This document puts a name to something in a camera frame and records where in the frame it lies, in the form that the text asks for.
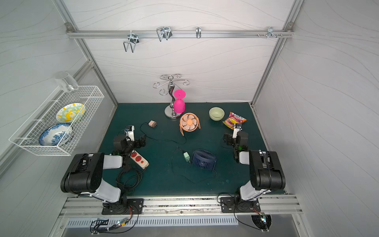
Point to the pink USB power adapter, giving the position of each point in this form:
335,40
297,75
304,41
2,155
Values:
152,123

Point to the green USB power adapter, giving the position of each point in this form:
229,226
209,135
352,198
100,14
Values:
187,157

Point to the metal wire hook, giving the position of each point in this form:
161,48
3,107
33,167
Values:
164,33

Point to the metal double hook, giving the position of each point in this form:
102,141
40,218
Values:
131,42

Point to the small metal hook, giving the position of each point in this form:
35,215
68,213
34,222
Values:
198,32

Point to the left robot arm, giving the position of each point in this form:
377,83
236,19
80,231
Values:
84,176

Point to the aluminium top rail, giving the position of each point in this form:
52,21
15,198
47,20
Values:
177,34

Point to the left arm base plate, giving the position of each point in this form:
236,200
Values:
123,207

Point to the white wire basket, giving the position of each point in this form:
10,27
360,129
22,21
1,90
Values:
27,135

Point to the pink plastic goblet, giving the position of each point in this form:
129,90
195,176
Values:
179,104

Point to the aluminium front rail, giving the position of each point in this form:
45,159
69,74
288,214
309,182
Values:
182,206

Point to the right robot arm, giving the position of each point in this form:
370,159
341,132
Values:
265,171

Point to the clear glass cup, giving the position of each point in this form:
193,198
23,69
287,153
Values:
66,82

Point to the green bowl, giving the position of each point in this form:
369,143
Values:
216,113

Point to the metal bracket hook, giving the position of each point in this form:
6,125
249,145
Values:
270,34

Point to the colourful snack bag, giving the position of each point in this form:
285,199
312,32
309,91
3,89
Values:
233,119

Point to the blue white patterned plate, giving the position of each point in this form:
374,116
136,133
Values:
60,133

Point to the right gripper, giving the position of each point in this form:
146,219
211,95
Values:
228,139

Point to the white red power strip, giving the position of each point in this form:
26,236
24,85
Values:
139,160

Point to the navy blue desk fan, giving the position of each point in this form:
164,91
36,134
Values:
203,159

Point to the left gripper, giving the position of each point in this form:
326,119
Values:
139,141

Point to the aluminium rail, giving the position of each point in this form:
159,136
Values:
182,206
177,34

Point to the orange desk fan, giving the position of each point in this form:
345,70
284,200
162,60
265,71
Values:
189,122

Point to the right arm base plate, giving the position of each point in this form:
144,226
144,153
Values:
231,205

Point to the yellow green patterned plate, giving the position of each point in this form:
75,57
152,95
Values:
71,113

